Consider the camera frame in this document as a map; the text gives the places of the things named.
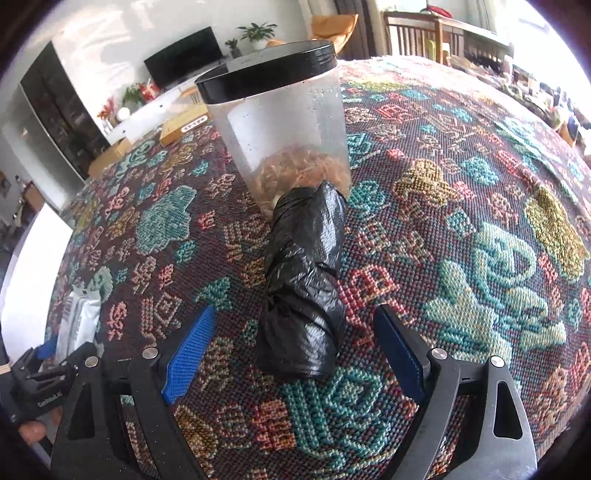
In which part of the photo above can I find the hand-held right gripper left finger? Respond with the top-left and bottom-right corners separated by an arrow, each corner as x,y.
51,304 -> 219,480

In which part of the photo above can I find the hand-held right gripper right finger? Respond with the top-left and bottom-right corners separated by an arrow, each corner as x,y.
372,305 -> 539,480

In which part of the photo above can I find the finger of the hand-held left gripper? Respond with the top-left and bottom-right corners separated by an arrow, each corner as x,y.
23,340 -> 60,370
58,342 -> 95,372

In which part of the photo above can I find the black plastic bag roll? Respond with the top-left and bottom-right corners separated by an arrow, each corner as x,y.
255,181 -> 349,380

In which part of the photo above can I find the person's left hand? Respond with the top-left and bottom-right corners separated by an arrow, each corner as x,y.
18,408 -> 63,446

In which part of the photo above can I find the white barcode mailer packet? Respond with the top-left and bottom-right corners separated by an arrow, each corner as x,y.
54,284 -> 103,365

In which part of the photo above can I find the white cardboard box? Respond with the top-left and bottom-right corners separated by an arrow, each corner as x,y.
0,203 -> 75,333

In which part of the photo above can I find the colourful woven printed blanket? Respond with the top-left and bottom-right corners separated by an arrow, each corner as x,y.
46,55 -> 591,480

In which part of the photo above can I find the dark wooden dining chair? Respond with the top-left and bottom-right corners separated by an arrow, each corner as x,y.
14,180 -> 44,232

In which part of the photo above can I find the brown cardboard box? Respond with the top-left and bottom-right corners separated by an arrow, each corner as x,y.
88,138 -> 132,178

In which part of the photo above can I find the flat yellow cardboard box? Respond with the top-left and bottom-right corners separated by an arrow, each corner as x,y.
159,102 -> 214,147

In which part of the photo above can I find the dark display cabinet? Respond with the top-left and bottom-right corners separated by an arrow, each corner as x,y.
18,41 -> 112,181

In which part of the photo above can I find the clear jar with black lid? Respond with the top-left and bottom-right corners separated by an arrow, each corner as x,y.
194,40 -> 352,220

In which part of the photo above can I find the white television cabinet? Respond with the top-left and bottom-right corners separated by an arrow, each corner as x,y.
108,69 -> 208,139

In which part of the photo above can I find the green plant with red pot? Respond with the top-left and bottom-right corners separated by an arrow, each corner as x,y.
122,83 -> 160,107

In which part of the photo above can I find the black television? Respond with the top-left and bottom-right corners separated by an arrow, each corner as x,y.
143,26 -> 223,89

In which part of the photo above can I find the row of bottles and jars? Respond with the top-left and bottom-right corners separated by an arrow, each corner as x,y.
462,51 -> 591,139

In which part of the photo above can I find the large potted green plant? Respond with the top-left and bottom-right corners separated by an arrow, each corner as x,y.
237,22 -> 279,51

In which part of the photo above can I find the orange lounge chair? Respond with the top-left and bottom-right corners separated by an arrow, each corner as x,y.
310,14 -> 360,56

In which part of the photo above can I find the grey curtain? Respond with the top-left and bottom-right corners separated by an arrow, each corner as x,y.
335,0 -> 377,58

